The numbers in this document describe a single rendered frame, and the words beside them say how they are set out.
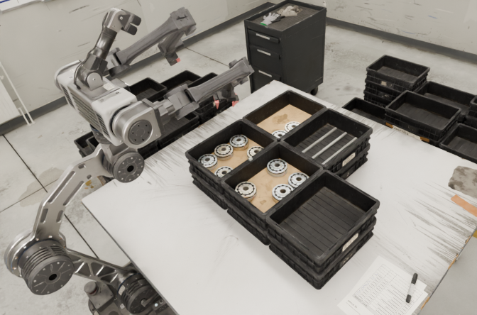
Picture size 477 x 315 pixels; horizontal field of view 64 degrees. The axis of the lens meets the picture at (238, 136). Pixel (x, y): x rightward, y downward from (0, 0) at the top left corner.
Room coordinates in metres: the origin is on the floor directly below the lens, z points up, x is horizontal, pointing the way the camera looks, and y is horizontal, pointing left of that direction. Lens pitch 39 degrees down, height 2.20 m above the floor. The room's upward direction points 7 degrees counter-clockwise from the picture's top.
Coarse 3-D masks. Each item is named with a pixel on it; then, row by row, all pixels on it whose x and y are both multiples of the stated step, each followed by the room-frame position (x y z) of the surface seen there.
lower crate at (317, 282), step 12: (372, 228) 1.01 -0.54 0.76; (360, 240) 0.95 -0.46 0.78; (276, 252) 0.98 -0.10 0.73; (288, 252) 0.91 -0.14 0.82; (348, 252) 0.91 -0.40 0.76; (288, 264) 0.92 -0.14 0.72; (300, 264) 0.86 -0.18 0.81; (336, 264) 0.86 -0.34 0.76; (312, 276) 0.81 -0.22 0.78; (324, 276) 0.82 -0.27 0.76
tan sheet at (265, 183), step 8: (288, 168) 1.39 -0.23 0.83; (256, 176) 1.36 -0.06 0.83; (264, 176) 1.36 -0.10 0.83; (288, 176) 1.33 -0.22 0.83; (256, 184) 1.30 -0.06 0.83; (264, 184) 1.30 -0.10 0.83; (272, 184) 1.29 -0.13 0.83; (264, 192) 1.25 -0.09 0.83; (256, 200) 1.20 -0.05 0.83; (264, 200) 1.20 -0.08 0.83; (272, 200) 1.19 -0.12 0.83; (264, 208) 1.15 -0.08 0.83
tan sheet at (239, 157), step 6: (252, 144) 1.61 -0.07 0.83; (234, 150) 1.58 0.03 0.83; (240, 150) 1.57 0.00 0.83; (246, 150) 1.57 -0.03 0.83; (234, 156) 1.53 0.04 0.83; (240, 156) 1.53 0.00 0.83; (246, 156) 1.52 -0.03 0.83; (222, 162) 1.50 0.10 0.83; (228, 162) 1.49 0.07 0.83; (234, 162) 1.48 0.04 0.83; (240, 162) 1.48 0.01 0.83; (216, 168) 1.46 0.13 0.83
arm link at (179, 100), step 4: (180, 92) 1.19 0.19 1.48; (184, 92) 1.20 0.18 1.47; (172, 96) 1.15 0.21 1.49; (176, 96) 1.16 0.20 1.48; (180, 96) 1.17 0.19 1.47; (184, 96) 1.18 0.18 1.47; (172, 100) 1.14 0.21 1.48; (176, 100) 1.15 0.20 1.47; (180, 100) 1.16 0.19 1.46; (184, 100) 1.17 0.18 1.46; (188, 100) 1.18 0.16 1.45; (176, 104) 1.14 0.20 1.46; (180, 104) 1.14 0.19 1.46; (184, 104) 1.15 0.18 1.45; (176, 108) 1.13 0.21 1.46; (180, 108) 1.13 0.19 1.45
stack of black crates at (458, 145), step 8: (456, 128) 1.93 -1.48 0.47; (464, 128) 1.93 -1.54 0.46; (472, 128) 1.89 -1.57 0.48; (448, 136) 1.84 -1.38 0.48; (456, 136) 1.95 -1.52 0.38; (464, 136) 1.91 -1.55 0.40; (472, 136) 1.88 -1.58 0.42; (440, 144) 1.78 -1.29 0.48; (448, 144) 1.88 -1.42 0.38; (456, 144) 1.87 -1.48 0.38; (464, 144) 1.86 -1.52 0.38; (472, 144) 1.85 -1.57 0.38; (456, 152) 1.70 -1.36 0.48; (464, 152) 1.79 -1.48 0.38; (472, 152) 1.78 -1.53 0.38; (472, 160) 1.62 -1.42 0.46
